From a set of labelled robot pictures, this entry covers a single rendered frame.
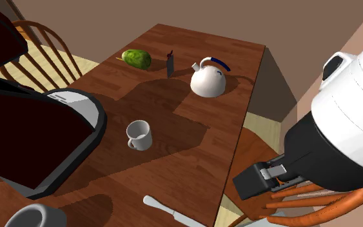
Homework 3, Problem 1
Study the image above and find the green lettuce head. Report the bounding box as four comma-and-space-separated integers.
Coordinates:
115, 48, 153, 71

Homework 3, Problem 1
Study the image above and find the grey cup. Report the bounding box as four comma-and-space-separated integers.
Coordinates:
4, 202, 68, 227

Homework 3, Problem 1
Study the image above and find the white mug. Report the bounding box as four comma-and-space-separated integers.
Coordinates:
125, 119, 153, 152

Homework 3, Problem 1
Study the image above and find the dark grey upright tool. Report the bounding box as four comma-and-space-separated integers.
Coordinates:
165, 49, 176, 79

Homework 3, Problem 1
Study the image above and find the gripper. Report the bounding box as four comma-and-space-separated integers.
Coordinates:
232, 111, 363, 201

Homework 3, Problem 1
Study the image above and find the orange wooden chair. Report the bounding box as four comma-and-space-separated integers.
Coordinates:
222, 126, 363, 227

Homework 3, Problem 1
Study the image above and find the white table knife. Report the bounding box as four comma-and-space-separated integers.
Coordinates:
142, 195, 208, 227

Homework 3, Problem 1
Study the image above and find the white kettle with blue handle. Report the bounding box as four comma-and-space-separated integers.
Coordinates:
189, 56, 232, 99

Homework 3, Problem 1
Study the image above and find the dark red black appliance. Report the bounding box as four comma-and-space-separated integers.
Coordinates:
0, 5, 108, 201

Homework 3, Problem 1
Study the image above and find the brown wooden table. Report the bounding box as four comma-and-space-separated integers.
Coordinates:
0, 23, 266, 227

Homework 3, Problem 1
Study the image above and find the brown wooden spindle chair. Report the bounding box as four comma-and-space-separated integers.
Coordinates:
0, 19, 85, 94

